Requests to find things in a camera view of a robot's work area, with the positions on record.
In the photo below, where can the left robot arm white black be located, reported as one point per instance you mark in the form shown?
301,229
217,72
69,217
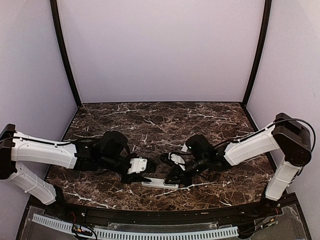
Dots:
110,152

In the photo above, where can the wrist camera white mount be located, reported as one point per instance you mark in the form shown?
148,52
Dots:
140,165
172,159

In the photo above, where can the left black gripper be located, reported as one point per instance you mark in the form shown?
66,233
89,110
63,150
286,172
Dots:
134,178

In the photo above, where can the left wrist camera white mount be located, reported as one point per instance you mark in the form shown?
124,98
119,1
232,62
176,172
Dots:
140,165

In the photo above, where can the left black frame post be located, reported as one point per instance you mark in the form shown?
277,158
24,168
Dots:
63,52

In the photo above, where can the white battery cover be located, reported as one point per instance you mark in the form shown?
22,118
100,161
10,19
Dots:
184,149

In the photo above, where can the right black frame post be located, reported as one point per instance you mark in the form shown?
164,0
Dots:
258,53

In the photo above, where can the white remote control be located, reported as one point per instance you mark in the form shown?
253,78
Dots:
159,184

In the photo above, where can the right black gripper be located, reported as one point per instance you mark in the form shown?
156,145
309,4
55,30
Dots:
181,177

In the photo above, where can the black frame post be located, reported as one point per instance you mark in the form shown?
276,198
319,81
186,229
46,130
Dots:
63,52
258,53

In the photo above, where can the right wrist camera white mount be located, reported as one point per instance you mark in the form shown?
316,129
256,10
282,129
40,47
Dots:
172,159

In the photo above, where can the black front rail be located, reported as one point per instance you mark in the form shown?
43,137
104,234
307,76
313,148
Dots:
246,213

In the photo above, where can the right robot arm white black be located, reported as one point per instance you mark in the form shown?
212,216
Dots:
296,138

